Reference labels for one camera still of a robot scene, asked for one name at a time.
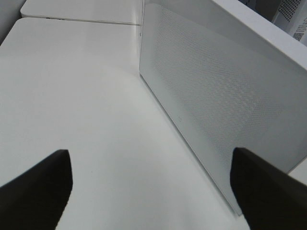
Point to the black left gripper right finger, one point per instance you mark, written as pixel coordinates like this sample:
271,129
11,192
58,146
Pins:
268,198

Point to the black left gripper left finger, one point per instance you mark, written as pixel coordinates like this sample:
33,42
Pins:
36,199

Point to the white microwave door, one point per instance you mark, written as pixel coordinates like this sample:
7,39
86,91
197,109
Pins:
227,78

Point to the white microwave oven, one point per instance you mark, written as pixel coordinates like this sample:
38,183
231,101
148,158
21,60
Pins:
288,15

